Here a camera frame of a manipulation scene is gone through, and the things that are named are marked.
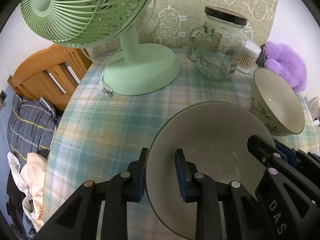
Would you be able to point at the crumpled white cloth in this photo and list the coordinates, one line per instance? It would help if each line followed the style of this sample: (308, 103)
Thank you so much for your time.
(29, 179)

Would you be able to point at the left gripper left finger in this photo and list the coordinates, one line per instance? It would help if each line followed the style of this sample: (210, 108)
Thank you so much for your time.
(98, 209)

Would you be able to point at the plain cream bowl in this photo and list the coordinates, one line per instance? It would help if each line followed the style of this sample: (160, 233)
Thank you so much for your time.
(213, 136)

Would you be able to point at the cotton swab container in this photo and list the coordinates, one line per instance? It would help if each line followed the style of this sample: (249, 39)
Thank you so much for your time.
(249, 57)

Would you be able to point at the blue plaid pillow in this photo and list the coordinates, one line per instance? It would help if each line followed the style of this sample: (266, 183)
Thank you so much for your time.
(31, 127)

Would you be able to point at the floral bowl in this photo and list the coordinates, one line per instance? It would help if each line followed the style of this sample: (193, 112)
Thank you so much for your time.
(275, 103)

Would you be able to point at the green desk fan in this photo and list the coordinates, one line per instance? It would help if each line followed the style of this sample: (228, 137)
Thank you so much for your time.
(137, 69)

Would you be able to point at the wooden bed headboard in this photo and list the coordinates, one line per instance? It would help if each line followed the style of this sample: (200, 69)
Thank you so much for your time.
(53, 73)

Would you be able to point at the glass mason jar mug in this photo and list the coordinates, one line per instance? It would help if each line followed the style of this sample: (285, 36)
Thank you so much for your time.
(216, 46)

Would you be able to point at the plaid tablecloth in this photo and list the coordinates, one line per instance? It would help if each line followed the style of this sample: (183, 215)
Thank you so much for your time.
(98, 136)

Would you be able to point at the purple plush toy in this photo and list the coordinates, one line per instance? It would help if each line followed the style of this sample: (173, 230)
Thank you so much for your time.
(287, 63)

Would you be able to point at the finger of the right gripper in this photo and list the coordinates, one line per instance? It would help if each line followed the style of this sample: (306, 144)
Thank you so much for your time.
(289, 199)
(306, 163)

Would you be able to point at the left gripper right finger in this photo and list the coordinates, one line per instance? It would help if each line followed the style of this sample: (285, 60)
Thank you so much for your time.
(224, 211)

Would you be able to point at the white clip fan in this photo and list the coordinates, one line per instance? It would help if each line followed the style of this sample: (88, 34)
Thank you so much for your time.
(313, 106)

